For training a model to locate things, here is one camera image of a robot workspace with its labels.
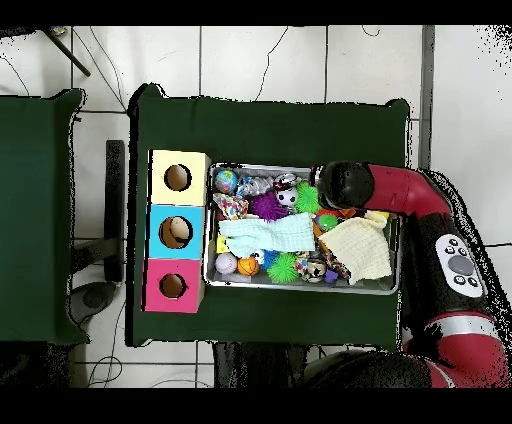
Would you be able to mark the purple spiky ball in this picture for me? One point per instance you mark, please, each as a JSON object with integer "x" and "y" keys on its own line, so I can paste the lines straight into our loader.
{"x": 267, "y": 207}

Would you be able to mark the black upright panel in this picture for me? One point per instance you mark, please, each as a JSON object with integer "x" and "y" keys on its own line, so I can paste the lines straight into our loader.
{"x": 115, "y": 200}

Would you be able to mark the grey round chair base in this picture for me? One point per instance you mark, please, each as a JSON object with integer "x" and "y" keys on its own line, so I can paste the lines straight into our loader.
{"x": 94, "y": 298}

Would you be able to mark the wooden box with three holes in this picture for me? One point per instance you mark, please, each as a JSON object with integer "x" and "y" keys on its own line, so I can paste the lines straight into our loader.
{"x": 198, "y": 188}

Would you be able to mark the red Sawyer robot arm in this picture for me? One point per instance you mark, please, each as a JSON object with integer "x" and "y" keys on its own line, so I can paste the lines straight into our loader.
{"x": 404, "y": 188}

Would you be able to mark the silver toy robot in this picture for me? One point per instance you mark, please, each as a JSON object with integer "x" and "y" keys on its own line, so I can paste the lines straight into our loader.
{"x": 254, "y": 186}

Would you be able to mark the globe print ball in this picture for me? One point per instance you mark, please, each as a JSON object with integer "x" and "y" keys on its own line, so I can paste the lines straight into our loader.
{"x": 226, "y": 181}

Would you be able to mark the mint green waffle cloth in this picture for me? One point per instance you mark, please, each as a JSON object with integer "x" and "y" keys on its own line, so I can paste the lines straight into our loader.
{"x": 272, "y": 236}

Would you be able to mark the green spiky ball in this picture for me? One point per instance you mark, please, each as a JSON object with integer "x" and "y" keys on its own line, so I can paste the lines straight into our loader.
{"x": 306, "y": 198}

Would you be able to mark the colourful heart print cloth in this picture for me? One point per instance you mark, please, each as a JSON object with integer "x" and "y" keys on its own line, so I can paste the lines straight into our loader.
{"x": 231, "y": 206}

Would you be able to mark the orange plastic block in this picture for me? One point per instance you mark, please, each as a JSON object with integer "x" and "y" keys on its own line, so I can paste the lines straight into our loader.
{"x": 348, "y": 212}

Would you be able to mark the black slanted rod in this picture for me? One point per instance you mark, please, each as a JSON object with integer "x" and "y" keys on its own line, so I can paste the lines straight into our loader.
{"x": 68, "y": 54}

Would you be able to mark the cream waffle cloth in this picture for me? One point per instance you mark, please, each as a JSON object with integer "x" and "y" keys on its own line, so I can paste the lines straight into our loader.
{"x": 360, "y": 248}

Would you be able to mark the dark green table cloth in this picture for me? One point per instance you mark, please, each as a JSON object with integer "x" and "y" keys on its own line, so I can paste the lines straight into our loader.
{"x": 260, "y": 132}
{"x": 36, "y": 240}

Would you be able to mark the white baseball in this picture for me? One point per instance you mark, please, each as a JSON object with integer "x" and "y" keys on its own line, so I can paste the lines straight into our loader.
{"x": 226, "y": 263}

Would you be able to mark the shallow metal mesh bin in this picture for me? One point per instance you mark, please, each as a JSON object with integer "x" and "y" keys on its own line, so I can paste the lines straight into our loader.
{"x": 256, "y": 280}

